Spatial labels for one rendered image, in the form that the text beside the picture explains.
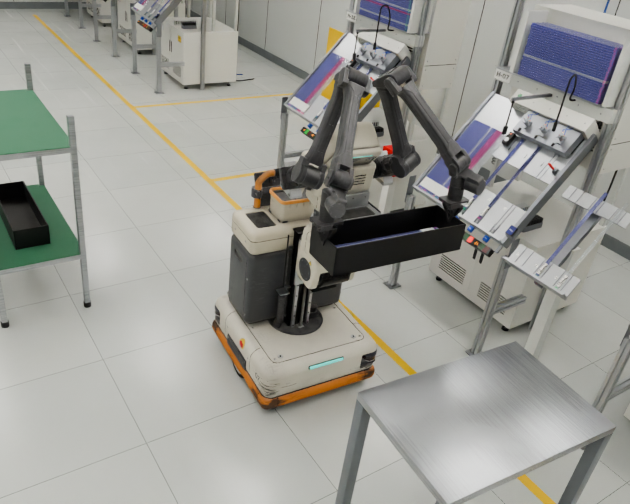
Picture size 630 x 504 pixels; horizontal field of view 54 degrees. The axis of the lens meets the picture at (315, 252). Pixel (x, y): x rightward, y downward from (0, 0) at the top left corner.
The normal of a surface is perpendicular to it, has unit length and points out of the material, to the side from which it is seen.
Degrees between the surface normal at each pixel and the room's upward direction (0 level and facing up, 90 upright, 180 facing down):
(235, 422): 0
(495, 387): 0
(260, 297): 90
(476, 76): 90
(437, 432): 0
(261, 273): 90
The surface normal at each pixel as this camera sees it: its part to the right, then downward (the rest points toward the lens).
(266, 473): 0.11, -0.85
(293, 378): 0.48, 0.50
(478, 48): -0.83, 0.20
